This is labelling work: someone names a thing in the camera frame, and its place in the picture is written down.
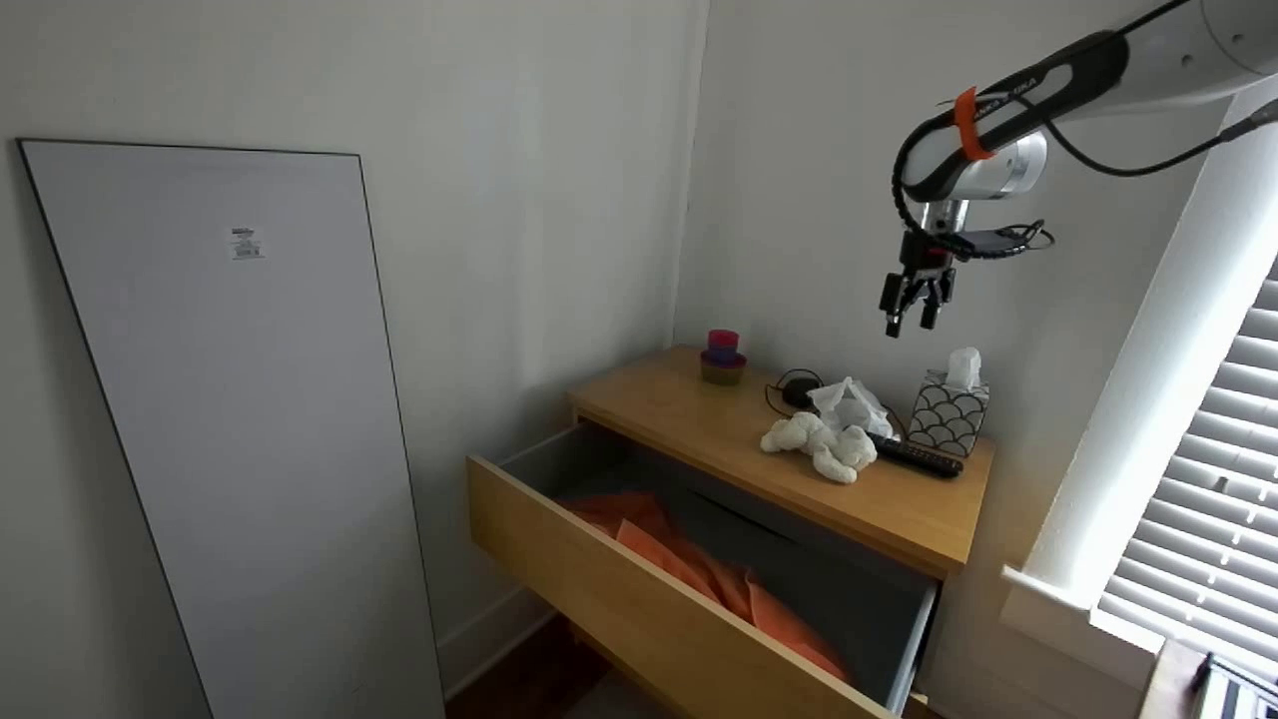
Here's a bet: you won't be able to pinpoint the white leaning board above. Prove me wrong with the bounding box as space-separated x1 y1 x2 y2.
16 137 451 719

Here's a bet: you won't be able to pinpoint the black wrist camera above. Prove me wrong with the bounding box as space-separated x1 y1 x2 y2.
947 216 1060 268

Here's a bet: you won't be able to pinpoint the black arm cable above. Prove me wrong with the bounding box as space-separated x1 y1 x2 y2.
887 0 1278 239

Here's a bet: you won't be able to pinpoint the orange cloth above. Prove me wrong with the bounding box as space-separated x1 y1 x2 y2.
563 488 855 683

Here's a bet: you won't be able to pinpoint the thin black cable loop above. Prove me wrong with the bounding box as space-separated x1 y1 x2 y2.
760 365 831 421

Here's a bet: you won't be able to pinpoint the open wooden drawer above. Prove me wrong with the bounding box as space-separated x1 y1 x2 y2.
465 424 943 719

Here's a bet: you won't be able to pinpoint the white plush toy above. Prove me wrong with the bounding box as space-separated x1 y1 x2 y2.
760 406 883 493

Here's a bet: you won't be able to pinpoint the white window frame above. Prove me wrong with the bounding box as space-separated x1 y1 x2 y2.
1000 75 1278 661

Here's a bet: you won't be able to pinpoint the orange cable strap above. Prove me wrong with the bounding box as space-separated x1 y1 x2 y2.
952 84 1000 167

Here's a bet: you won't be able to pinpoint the scale pattern tissue box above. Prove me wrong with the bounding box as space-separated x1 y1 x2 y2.
908 376 995 466

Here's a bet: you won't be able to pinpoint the light wooden dresser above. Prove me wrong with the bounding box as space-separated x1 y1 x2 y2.
567 343 1000 719

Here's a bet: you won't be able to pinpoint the black remote control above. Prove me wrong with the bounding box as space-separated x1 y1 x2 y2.
865 436 967 482

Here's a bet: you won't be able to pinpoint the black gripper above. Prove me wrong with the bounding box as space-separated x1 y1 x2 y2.
875 223 967 343

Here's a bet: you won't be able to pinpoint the white window blinds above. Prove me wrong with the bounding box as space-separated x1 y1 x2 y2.
1096 260 1278 689

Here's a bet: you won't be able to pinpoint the white tissue in box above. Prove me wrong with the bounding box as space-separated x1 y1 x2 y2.
937 343 987 401

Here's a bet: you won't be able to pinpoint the green plastic cup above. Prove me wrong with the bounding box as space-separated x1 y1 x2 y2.
698 357 751 393

